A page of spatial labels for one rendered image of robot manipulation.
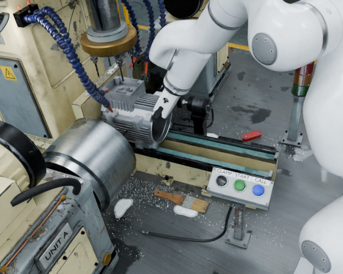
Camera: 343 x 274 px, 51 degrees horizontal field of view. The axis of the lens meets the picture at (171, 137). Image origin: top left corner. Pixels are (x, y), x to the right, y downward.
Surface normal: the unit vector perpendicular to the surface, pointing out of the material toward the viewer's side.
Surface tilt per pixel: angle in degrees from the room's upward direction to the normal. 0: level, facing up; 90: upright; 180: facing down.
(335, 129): 72
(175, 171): 90
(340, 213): 12
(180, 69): 94
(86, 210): 90
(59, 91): 90
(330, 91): 37
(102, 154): 43
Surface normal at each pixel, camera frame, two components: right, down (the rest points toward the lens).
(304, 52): 0.39, 0.57
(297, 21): 0.07, -0.28
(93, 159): 0.51, -0.46
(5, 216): 0.91, 0.20
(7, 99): -0.40, 0.62
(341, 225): -0.09, -0.68
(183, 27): -0.40, -0.45
